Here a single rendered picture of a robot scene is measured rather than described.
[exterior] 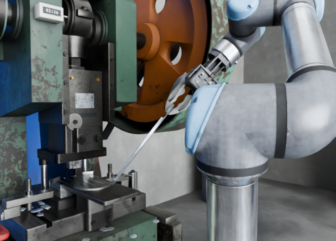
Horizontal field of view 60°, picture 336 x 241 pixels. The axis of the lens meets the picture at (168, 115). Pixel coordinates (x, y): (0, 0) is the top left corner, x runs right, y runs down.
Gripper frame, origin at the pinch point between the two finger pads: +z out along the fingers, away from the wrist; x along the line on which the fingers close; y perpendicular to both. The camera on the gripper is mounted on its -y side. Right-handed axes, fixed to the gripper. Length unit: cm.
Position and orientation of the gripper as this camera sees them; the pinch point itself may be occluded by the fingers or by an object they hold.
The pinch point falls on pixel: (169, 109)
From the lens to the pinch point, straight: 83.2
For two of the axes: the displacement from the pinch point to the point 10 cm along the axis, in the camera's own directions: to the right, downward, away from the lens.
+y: 1.5, 0.4, -9.9
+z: -7.0, 7.1, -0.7
